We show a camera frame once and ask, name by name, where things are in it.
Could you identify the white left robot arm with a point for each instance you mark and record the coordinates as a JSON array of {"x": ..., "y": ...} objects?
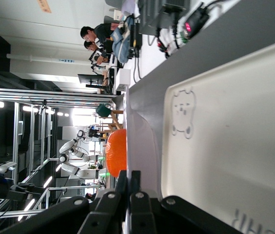
[{"x": 66, "y": 146}]

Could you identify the seated person black hair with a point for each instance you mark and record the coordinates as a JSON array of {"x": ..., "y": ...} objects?
[
  {"x": 103, "y": 31},
  {"x": 91, "y": 46}
]

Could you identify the dark grey equipment box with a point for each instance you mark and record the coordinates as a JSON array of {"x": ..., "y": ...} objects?
[{"x": 152, "y": 14}]

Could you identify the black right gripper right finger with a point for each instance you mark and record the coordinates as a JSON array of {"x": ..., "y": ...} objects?
[{"x": 142, "y": 214}]

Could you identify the cream tray with bear print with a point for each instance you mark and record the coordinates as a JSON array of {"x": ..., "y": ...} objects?
[{"x": 225, "y": 146}]

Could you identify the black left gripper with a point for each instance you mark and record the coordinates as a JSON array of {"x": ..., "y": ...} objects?
[{"x": 93, "y": 134}]

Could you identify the wooden peg rack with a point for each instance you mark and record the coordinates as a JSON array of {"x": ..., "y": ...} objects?
[{"x": 118, "y": 112}]

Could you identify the white pipe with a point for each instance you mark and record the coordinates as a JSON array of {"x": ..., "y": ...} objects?
[{"x": 42, "y": 59}]

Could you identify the orange fruit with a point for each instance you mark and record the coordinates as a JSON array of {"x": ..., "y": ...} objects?
[{"x": 116, "y": 153}]

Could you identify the black monitor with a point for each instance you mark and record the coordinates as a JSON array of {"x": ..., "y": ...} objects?
[{"x": 91, "y": 78}]

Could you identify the dark green box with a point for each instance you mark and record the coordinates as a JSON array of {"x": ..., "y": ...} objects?
[{"x": 103, "y": 111}]

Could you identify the tan paper label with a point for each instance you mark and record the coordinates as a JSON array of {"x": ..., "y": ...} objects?
[{"x": 44, "y": 6}]

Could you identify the white box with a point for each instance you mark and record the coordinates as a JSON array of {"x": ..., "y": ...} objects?
[{"x": 123, "y": 78}]

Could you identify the aluminium frame structure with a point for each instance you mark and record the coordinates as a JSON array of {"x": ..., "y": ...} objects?
[{"x": 54, "y": 93}]

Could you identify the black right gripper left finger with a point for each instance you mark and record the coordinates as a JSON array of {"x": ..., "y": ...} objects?
[{"x": 98, "y": 214}]

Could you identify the blue denim garment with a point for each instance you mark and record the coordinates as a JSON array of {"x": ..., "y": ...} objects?
[{"x": 121, "y": 46}]

